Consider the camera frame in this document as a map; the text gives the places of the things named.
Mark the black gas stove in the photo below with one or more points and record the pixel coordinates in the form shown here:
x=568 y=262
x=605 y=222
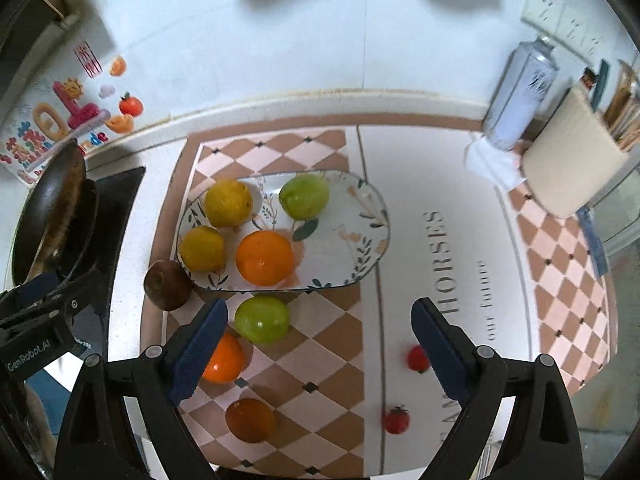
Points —
x=117 y=210

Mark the brown kiwi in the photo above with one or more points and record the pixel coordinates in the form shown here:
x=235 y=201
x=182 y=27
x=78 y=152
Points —
x=165 y=285

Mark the red cherry tomato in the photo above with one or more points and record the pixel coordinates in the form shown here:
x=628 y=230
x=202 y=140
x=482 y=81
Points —
x=416 y=359
x=396 y=420

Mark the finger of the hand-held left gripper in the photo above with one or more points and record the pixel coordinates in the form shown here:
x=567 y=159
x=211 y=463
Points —
x=77 y=295
x=37 y=287

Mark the white wall socket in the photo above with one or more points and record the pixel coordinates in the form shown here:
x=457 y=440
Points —
x=555 y=10

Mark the pale blue spray can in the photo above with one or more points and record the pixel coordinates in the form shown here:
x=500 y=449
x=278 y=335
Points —
x=520 y=95

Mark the black frying pan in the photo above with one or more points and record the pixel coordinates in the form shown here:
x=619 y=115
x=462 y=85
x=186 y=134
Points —
x=50 y=210

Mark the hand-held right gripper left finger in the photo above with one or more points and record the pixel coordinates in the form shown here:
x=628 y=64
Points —
x=200 y=350

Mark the floral oval plate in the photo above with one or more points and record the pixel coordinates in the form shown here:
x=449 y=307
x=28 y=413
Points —
x=340 y=230

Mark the checkered printed mat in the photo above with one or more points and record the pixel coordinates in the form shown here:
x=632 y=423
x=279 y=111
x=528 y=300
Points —
x=400 y=185

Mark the beige utensil holder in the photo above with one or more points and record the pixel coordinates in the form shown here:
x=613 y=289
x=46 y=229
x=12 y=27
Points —
x=570 y=160

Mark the blue striped cloth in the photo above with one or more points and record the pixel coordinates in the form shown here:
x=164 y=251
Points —
x=595 y=245

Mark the colourful wall sticker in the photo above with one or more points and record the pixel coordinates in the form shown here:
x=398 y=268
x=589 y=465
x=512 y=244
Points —
x=55 y=120

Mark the bundle of wooden chopsticks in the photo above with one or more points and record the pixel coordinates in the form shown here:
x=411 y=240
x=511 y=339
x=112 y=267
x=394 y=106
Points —
x=625 y=110

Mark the yellow lemon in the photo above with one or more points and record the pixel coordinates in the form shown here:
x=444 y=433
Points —
x=227 y=203
x=202 y=249

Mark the white cloth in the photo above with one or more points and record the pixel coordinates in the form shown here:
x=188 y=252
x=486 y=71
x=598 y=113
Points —
x=490 y=160

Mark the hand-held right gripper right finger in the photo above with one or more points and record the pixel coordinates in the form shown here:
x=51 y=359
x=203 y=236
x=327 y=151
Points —
x=440 y=350

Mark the green apple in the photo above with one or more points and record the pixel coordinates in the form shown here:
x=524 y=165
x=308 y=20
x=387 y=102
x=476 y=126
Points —
x=304 y=196
x=262 y=319

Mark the orange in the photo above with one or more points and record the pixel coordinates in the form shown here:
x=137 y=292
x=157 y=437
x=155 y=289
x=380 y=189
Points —
x=250 y=420
x=229 y=360
x=264 y=257

